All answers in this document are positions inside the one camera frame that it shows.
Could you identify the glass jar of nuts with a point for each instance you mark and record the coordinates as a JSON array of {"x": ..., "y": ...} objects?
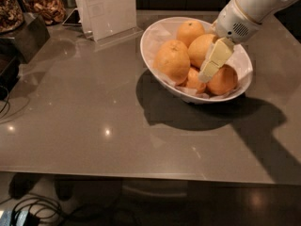
[{"x": 11, "y": 15}]

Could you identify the black box stand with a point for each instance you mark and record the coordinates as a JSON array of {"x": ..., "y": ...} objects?
[{"x": 25, "y": 41}]

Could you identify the clear acrylic sign holder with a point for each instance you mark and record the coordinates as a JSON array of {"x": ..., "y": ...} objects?
[{"x": 101, "y": 19}]

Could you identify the bottom right orange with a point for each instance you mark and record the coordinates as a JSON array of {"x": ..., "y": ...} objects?
[{"x": 224, "y": 81}]

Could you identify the bottom middle orange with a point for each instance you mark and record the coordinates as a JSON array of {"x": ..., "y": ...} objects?
[{"x": 191, "y": 84}]

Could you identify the white paper bowl liner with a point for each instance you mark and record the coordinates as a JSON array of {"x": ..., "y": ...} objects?
[{"x": 156, "y": 36}]

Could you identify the glass jar of dried snacks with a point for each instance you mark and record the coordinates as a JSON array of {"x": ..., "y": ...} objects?
[{"x": 51, "y": 11}]

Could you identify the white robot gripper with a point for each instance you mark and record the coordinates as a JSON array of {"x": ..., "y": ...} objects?
[{"x": 235, "y": 23}]

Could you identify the left large orange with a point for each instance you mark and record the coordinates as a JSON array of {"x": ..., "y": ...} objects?
[{"x": 172, "y": 60}]

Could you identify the yellowish orange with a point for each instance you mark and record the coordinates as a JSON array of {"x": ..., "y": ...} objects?
[{"x": 199, "y": 47}]

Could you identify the top back orange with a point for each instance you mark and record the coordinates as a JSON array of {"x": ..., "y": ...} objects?
[{"x": 189, "y": 30}]

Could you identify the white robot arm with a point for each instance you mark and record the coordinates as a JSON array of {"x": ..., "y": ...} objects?
[{"x": 258, "y": 10}]

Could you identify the white oval bowl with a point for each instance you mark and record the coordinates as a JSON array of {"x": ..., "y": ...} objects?
[{"x": 150, "y": 38}]

